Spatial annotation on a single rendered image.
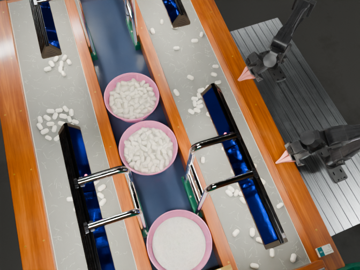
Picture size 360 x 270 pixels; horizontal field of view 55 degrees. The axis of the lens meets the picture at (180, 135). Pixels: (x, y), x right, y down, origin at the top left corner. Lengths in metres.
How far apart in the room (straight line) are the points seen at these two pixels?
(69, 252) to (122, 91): 0.78
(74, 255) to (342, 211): 1.19
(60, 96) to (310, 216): 1.28
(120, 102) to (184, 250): 0.75
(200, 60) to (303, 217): 0.92
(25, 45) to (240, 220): 1.39
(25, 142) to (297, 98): 1.36
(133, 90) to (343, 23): 2.14
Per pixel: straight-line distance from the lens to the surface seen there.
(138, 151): 1.60
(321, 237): 1.61
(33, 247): 1.55
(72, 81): 1.82
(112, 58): 1.94
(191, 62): 1.83
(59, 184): 1.60
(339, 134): 1.45
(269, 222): 1.18
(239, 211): 1.54
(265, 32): 2.13
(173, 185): 1.60
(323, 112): 1.94
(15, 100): 1.81
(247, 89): 1.76
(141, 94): 1.72
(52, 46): 1.49
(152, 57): 1.82
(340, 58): 3.12
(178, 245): 1.50
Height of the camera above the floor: 2.22
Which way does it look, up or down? 66 degrees down
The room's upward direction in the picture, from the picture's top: 6 degrees clockwise
